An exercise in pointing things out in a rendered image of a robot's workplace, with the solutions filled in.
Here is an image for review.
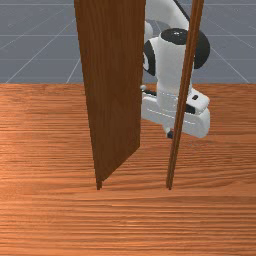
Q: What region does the brown door leaf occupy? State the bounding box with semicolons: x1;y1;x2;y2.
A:
73;0;148;184

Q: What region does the brown door frame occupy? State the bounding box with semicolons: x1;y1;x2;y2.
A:
95;0;205;191

